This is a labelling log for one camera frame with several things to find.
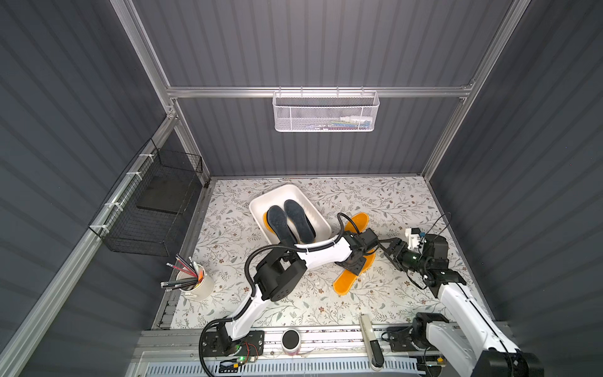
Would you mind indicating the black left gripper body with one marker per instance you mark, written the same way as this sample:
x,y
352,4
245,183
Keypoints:
x,y
356,257

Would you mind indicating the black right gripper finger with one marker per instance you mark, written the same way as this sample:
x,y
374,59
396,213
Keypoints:
x,y
390,243
392,255

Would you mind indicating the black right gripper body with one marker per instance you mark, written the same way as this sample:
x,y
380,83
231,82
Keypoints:
x,y
398,250

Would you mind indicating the orange insole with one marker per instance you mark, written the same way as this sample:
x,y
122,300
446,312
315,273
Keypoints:
x,y
358,223
347,279
266,223

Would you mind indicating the grey fleece insole front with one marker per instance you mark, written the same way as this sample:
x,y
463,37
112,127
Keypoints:
x,y
277,219

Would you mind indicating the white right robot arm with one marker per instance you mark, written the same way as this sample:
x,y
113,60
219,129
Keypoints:
x,y
471,343

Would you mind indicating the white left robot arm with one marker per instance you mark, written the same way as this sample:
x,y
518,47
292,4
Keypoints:
x,y
273,272

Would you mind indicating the white plastic storage box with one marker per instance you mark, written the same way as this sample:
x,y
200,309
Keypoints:
x,y
277,197

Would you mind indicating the white black handheld scraper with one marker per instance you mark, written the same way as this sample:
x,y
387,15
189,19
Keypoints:
x,y
374,351

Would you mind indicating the bundle of pens in cup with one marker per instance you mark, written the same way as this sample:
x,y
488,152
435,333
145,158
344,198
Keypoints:
x,y
189,275

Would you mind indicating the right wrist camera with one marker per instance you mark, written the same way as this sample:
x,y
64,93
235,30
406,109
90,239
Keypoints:
x,y
414,238

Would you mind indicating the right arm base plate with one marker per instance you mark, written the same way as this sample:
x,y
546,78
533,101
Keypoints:
x,y
403,339

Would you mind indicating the white wire wall basket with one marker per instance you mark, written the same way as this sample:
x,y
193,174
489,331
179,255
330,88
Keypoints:
x,y
324,111

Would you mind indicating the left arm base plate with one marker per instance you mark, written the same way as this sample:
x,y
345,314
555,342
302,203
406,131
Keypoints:
x,y
216,344

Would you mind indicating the black wire side basket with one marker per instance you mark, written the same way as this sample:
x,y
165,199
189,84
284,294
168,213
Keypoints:
x,y
153,210

